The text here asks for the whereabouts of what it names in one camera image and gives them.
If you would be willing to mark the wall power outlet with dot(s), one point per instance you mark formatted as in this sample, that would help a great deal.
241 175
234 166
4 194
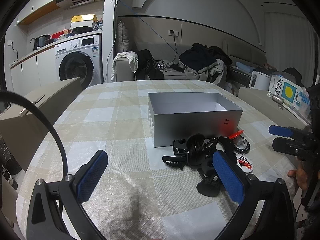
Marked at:
174 33

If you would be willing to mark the white washing machine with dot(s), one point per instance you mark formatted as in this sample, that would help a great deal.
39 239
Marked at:
80 57

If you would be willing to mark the black banana hair clip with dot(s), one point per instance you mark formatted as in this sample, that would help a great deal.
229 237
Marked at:
176 161

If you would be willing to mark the silver cardboard box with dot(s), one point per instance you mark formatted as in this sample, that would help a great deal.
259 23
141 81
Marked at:
178 115

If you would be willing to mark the plaid tablecloth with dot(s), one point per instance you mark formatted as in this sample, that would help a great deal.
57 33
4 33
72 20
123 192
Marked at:
138 196

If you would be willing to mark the beige box right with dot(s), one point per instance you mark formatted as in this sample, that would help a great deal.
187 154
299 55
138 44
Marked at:
264 104

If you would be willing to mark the lemon tissue pack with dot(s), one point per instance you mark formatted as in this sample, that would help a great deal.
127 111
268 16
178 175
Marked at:
291 93

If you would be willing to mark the pile of dark clothes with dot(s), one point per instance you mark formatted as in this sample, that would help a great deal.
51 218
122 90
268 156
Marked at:
204 63

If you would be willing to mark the right hand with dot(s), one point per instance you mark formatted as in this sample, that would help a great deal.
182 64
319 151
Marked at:
301 174

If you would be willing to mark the black hair claw clip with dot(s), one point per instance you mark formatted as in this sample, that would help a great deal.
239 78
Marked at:
197 148

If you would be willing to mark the grey sofa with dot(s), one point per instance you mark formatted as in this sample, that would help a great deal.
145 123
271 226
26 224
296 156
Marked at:
173 70

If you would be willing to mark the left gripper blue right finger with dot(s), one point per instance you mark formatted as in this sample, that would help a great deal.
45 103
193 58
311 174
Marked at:
277 217

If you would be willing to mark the black garment on armrest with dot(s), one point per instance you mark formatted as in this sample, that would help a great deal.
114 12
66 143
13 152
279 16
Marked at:
147 67

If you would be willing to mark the white cloth on armrest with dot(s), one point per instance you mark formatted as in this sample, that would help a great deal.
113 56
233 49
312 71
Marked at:
124 67

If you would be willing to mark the white kitchen cabinet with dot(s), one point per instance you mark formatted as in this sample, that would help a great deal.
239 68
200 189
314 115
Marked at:
34 71

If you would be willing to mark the grey striped pillow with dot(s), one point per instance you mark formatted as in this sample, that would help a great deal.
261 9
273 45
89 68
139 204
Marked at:
123 40

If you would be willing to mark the yellow cardboard box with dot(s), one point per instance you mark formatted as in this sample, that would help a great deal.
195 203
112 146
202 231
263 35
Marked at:
87 17

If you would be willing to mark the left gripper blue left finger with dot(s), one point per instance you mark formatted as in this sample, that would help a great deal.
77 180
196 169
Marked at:
44 217

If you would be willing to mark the white electric kettle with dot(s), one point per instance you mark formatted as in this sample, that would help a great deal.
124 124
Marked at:
259 81

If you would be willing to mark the white round badge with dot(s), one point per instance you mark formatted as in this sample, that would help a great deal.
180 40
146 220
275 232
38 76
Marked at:
244 163

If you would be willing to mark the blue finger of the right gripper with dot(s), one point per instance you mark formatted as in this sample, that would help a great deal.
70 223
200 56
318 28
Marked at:
291 147
289 132

